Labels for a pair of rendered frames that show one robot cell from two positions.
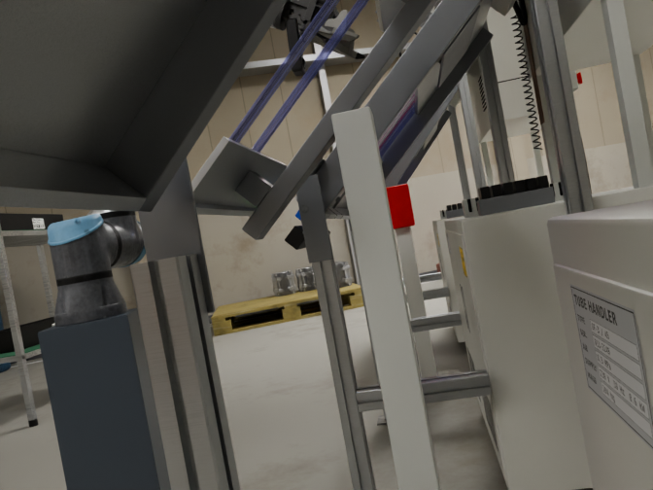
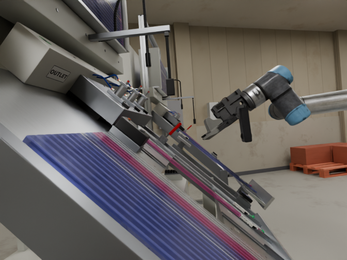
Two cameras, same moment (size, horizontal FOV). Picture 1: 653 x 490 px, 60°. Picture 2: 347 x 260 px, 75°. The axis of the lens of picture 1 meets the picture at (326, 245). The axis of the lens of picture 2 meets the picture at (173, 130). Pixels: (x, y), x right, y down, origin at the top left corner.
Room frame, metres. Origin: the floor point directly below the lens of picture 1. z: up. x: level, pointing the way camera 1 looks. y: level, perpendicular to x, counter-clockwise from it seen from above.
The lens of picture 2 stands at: (2.02, -0.30, 1.06)
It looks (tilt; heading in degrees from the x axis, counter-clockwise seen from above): 0 degrees down; 176
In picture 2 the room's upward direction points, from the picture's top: 4 degrees counter-clockwise
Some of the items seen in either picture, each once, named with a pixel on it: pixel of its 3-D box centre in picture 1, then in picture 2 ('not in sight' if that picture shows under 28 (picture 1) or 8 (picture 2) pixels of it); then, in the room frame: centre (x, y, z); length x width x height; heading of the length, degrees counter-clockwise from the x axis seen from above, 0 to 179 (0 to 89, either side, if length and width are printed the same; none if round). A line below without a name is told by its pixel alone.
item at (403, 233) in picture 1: (413, 285); not in sight; (2.20, -0.30, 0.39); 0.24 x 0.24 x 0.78; 81
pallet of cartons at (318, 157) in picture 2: not in sight; (332, 158); (-2.40, 3.16, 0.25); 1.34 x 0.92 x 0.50; 100
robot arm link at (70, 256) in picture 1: (81, 245); not in sight; (1.27, 0.54, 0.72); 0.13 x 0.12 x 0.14; 165
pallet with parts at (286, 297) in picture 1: (286, 294); not in sight; (5.19, 0.45, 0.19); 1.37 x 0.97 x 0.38; 100
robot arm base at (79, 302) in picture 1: (88, 297); not in sight; (1.26, 0.54, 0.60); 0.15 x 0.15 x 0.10
